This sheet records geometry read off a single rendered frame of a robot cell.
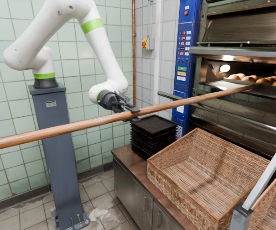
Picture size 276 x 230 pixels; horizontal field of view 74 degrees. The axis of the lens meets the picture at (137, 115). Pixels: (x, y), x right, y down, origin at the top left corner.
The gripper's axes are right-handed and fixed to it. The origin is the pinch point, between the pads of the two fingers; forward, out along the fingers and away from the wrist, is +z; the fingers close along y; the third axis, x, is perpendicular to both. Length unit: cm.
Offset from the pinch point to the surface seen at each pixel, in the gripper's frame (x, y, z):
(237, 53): -61, -22, 4
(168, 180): -27, 49, -4
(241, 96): -76, 3, 3
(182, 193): -26, 49, 8
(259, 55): -61, -21, 15
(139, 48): -77, -22, -108
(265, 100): -75, 2, 17
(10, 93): 42, 12, -121
